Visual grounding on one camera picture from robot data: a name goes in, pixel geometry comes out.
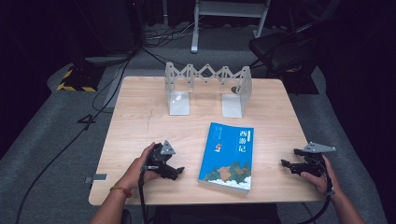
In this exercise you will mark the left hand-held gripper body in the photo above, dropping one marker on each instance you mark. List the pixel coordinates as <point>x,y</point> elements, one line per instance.
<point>158,157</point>

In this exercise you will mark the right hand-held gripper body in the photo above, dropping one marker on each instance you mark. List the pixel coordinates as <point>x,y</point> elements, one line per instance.
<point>313,160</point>

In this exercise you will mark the blue book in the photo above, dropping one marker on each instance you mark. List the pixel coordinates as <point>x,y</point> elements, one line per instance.
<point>229,155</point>

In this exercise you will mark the white expandable book rack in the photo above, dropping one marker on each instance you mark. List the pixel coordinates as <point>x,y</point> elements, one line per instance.
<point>207,90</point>

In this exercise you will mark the person's left hand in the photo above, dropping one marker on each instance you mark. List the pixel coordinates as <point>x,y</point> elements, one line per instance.
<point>138,169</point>

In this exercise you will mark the person's right hand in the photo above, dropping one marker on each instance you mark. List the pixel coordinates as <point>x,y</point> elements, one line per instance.
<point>322,182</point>

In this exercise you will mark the grey tape strip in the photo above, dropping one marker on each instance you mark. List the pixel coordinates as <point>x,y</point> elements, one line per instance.
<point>96,178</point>

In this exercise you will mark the black chair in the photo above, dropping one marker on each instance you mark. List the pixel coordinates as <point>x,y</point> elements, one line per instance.
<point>281,49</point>

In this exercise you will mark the yellow black striped base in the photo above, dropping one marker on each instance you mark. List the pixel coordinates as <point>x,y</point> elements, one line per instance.
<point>79,77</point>

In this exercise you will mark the white metal stand frame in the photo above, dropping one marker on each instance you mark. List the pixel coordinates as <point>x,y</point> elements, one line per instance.
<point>229,18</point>

